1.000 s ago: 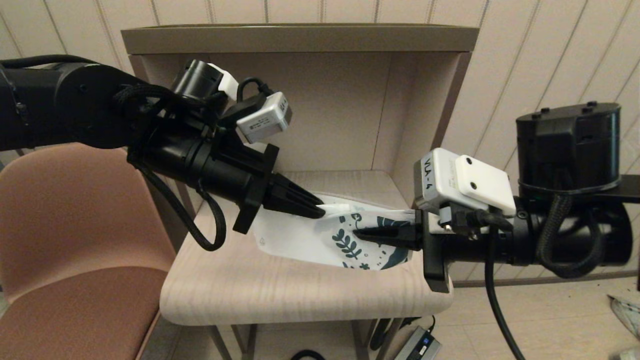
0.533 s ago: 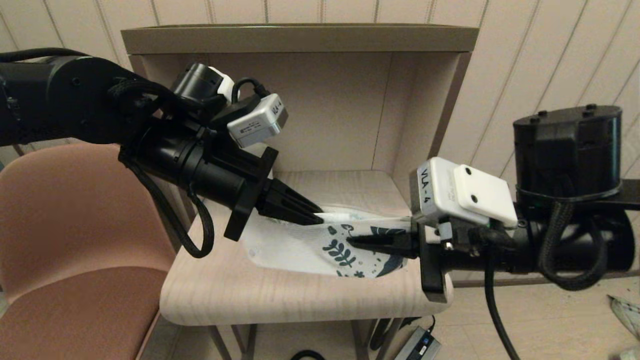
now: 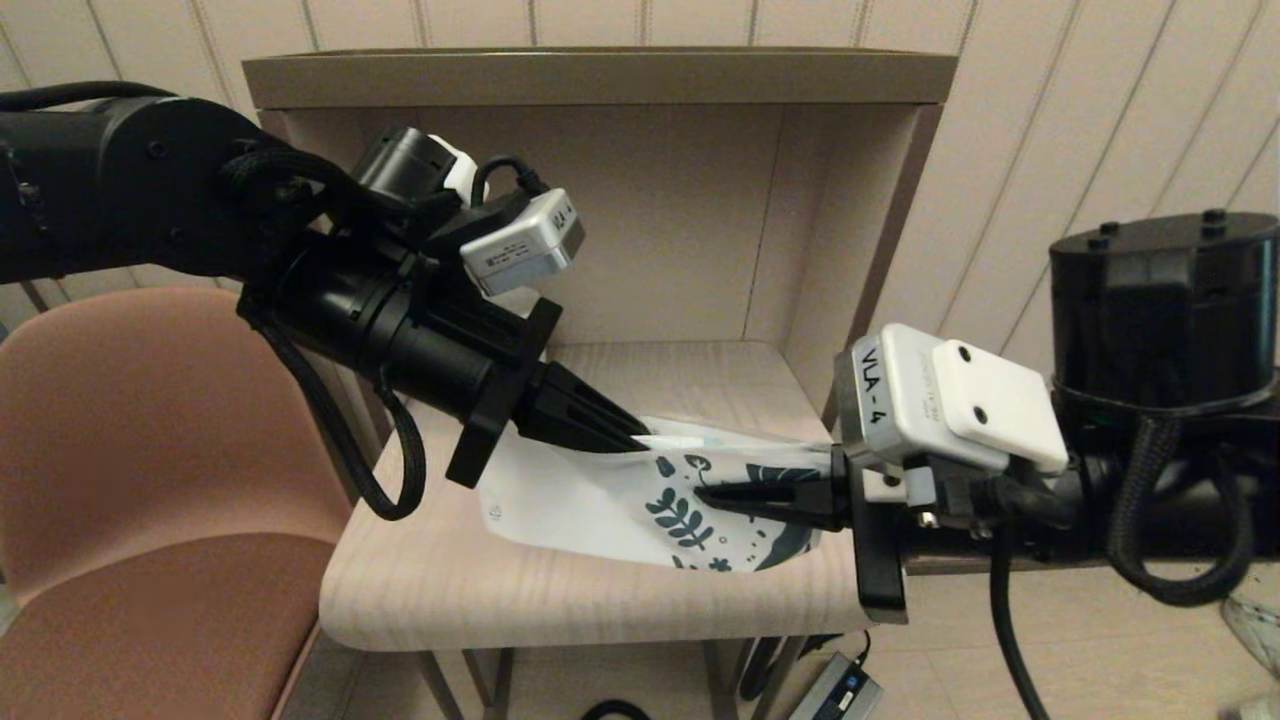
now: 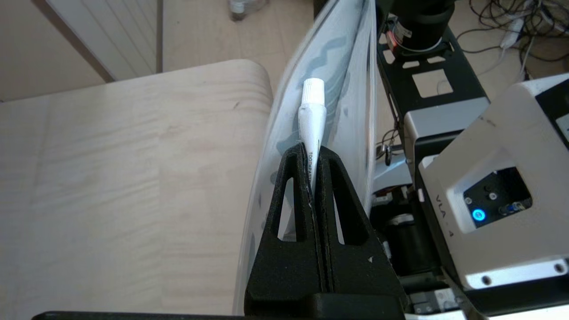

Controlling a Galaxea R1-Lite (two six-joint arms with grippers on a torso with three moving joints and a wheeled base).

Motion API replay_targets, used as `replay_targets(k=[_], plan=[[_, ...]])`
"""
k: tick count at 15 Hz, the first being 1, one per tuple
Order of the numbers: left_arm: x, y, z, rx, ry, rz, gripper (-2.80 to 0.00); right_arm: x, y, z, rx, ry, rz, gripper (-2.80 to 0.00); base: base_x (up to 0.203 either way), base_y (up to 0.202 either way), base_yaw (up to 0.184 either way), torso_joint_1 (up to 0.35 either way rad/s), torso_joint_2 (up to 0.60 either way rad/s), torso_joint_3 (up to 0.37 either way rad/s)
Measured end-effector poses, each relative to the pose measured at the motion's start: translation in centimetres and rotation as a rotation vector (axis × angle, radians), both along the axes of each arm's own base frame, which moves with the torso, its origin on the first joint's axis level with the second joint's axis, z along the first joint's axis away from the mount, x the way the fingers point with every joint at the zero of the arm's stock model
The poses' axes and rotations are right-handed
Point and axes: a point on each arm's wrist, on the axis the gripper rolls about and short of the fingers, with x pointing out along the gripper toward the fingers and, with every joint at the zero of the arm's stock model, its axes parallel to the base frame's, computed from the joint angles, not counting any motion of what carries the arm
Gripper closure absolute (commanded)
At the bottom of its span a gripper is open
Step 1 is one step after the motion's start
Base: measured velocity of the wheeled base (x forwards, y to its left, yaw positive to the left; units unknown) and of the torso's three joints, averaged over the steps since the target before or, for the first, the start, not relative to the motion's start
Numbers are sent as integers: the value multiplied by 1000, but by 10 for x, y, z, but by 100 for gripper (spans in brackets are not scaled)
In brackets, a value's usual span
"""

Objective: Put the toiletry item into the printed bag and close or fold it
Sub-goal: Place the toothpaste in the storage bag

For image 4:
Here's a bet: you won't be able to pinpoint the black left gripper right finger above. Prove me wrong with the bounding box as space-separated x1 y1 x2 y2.
313 147 407 318

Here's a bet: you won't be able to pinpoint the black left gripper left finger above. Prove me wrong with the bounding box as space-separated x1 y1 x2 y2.
246 143 329 318

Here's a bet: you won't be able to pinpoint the small white toothpaste tube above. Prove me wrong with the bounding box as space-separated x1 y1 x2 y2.
297 78 328 203

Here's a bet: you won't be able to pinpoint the white leaf-print zip pouch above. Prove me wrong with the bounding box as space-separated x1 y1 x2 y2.
232 0 379 315

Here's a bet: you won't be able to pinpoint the beige wooden hutch desk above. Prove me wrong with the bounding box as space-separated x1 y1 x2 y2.
0 59 274 314

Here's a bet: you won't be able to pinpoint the crumpled clear plastic wrap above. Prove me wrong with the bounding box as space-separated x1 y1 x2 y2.
228 0 270 21

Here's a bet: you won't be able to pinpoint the white power strip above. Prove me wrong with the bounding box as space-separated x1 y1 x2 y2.
500 18 526 49

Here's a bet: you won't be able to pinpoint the tangled black floor cables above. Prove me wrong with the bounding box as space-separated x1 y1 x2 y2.
456 0 569 85

